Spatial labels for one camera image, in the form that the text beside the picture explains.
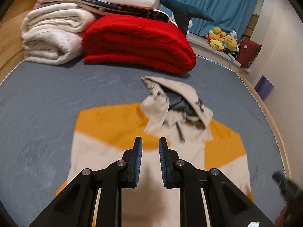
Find cream folded blanket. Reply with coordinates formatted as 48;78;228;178
20;3;96;65

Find teal shark plush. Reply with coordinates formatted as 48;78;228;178
160;0;215;34

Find yellow plush toys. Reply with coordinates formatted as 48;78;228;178
206;27;239;53

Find dark red cushion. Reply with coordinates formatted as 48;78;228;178
236;37;262;69

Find beige and yellow hooded jacket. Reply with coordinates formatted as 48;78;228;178
67;76;253;226

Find grey quilted mattress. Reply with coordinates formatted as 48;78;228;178
1;57;285;226

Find purple bag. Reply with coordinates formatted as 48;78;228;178
254;75;274;100

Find red folded blanket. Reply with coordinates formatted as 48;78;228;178
82;15;196;74

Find person's right hand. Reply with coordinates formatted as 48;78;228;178
274;201;303;227

